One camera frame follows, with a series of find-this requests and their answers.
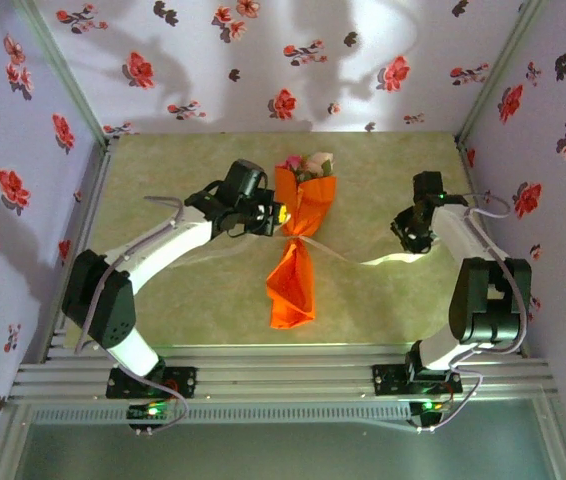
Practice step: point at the small controller circuit board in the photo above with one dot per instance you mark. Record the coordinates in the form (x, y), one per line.
(419, 409)
(139, 413)

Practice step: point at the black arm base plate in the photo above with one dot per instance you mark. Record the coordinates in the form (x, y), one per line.
(385, 380)
(185, 380)

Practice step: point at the orange wrapping paper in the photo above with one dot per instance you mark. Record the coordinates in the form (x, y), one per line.
(290, 290)

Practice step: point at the cream satin ribbon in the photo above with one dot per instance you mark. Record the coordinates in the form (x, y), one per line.
(393, 257)

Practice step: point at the aluminium lower frame post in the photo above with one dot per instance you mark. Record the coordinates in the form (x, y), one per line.
(3, 450)
(560, 440)

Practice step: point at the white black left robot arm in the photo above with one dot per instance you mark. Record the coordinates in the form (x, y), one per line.
(173, 245)

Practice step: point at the cream artificial rose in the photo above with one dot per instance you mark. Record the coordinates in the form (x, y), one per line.
(320, 160)

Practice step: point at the aluminium corner post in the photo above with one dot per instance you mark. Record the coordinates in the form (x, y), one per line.
(495, 75)
(65, 75)

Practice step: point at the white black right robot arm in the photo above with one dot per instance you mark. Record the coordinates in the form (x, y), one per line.
(455, 230)

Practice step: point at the aluminium frame beam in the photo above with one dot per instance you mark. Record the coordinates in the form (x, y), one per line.
(283, 370)

